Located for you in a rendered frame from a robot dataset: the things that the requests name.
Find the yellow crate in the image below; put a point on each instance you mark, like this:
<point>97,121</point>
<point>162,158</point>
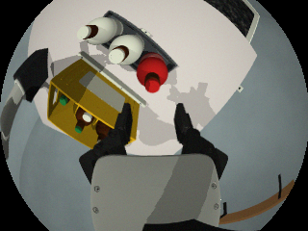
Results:
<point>90,90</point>

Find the white bottle with grey label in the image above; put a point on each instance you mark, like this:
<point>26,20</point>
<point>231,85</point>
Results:
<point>100,30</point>
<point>126,49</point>

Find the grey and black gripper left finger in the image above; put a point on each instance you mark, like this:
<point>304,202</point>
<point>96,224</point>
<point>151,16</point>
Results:
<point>113,144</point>

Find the red bottle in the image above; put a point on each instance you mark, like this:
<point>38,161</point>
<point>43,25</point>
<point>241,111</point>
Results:
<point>153,69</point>

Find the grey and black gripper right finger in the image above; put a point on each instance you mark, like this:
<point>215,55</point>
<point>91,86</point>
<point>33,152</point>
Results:
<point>190,137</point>

